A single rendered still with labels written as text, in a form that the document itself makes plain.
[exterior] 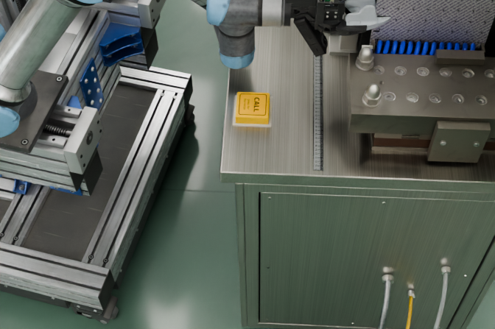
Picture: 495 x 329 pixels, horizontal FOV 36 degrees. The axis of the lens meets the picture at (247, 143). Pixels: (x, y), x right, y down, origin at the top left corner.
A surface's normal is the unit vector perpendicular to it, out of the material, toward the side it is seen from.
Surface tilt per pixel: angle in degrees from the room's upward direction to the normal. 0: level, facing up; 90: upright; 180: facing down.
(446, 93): 0
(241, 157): 0
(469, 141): 90
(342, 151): 0
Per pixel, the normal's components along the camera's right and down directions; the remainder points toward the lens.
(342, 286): -0.05, 0.81
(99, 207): -0.01, -0.58
